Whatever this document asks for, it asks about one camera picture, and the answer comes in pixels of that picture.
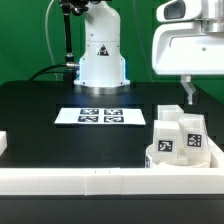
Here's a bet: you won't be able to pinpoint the white marker sheet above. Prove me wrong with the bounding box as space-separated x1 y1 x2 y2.
54 108 146 125

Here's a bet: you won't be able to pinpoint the white cable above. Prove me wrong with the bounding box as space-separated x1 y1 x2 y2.
44 0 60 81

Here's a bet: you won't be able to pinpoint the black cable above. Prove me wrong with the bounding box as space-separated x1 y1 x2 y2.
29 63 78 82

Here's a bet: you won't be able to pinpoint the white U-shaped obstacle wall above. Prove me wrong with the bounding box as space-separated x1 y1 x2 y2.
0 130 224 196

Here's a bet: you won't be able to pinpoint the white round stool seat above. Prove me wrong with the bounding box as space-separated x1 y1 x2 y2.
145 145 210 168

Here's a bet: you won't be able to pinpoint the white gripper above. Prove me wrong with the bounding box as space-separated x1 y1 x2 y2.
152 0 224 105

